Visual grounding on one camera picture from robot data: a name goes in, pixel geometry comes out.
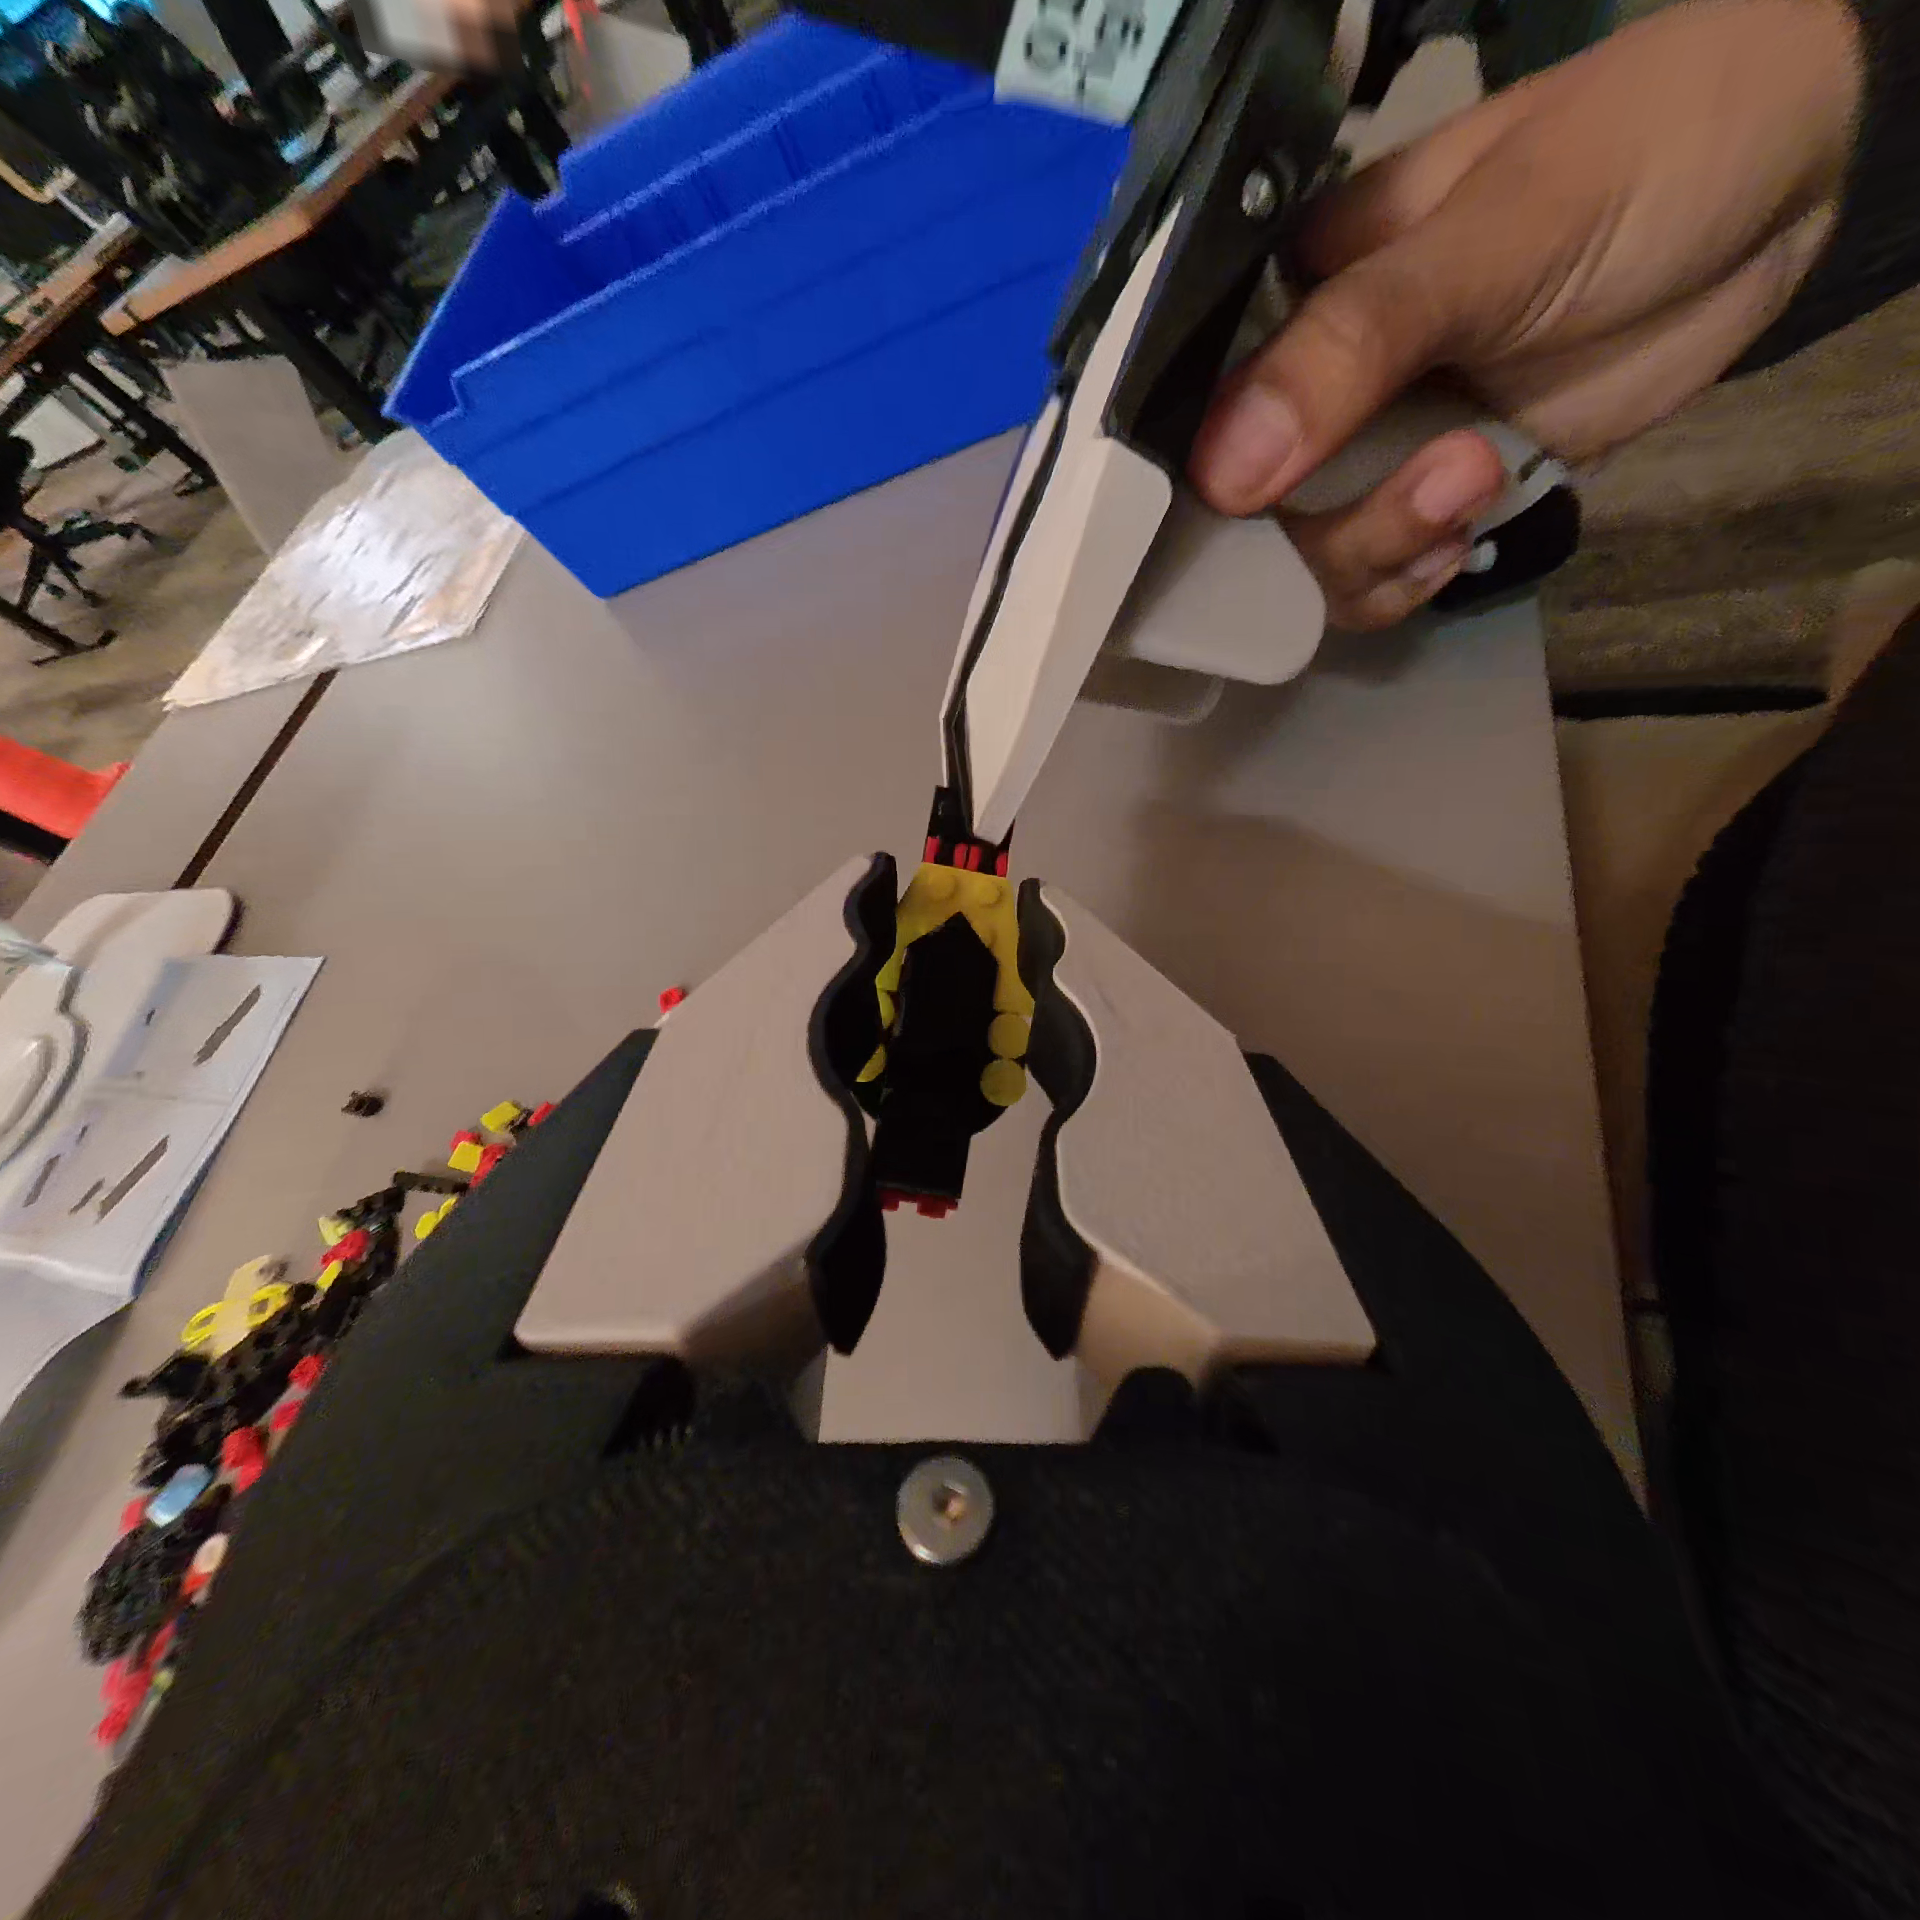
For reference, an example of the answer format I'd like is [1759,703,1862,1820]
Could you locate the crinkled clear plastic sheet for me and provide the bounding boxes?
[162,434,527,711]

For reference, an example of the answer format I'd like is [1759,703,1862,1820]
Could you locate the wooden desk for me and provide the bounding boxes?
[0,75,466,496]

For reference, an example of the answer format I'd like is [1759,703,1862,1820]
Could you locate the person's right forearm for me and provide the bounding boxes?
[1770,0,1920,378]

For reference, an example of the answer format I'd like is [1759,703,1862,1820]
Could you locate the white stand base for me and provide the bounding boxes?
[0,888,242,1187]

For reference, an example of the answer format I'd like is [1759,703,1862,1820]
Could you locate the person's black sweater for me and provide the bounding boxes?
[1641,600,1920,1920]

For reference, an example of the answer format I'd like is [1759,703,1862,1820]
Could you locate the orange chair seat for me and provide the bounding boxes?
[0,736,135,864]

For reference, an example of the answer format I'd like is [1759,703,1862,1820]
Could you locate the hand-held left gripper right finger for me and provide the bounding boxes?
[1020,882,1375,1394]

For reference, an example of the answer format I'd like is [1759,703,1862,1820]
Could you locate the blue plastic bin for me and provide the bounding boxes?
[382,12,1133,600]

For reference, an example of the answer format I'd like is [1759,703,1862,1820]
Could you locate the person's right hand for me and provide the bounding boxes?
[1190,0,1865,634]

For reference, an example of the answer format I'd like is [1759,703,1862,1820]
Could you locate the black yellow red lego model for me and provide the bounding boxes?
[854,786,1039,1217]

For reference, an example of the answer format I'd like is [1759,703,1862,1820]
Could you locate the instruction booklet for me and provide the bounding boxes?
[0,951,325,1419]

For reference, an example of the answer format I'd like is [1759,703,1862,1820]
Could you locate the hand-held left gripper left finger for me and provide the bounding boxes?
[514,856,902,1408]

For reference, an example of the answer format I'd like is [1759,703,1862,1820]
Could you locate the grey panel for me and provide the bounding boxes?
[165,352,362,557]

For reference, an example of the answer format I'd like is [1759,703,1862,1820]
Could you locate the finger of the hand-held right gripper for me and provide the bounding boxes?
[964,432,1175,847]
[937,199,1190,789]

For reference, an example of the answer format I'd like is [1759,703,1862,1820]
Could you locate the pile of lego pieces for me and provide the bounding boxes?
[75,1095,561,1753]

